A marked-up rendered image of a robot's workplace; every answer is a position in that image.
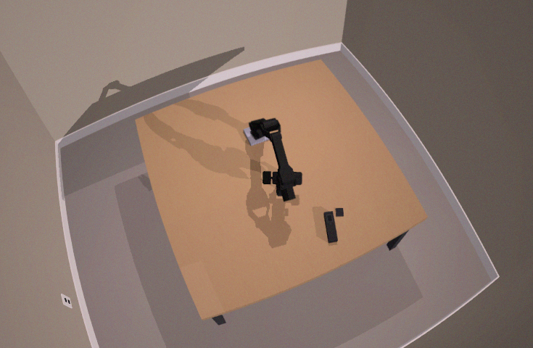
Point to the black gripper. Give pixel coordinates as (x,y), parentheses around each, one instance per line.
(267,177)

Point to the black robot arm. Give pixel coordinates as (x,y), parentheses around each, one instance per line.
(287,178)

